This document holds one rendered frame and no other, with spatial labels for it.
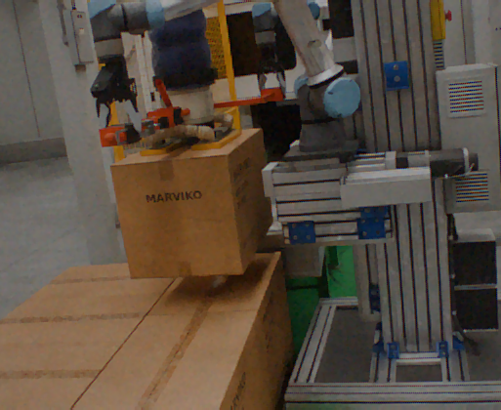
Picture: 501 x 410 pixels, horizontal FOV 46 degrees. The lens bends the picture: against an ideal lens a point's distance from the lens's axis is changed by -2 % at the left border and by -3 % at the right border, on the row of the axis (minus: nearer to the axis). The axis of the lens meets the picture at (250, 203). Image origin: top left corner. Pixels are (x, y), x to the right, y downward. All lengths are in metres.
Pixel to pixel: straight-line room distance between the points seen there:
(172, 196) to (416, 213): 0.83
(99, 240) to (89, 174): 0.40
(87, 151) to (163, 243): 1.62
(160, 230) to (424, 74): 1.01
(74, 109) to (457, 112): 2.23
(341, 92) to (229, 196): 0.48
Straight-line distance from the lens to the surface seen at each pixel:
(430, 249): 2.16
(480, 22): 5.37
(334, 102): 1.75
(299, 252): 2.61
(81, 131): 3.54
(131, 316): 2.14
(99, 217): 3.61
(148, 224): 2.01
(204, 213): 1.93
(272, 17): 2.40
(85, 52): 3.54
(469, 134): 2.03
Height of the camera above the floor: 1.33
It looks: 13 degrees down
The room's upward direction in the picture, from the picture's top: 8 degrees counter-clockwise
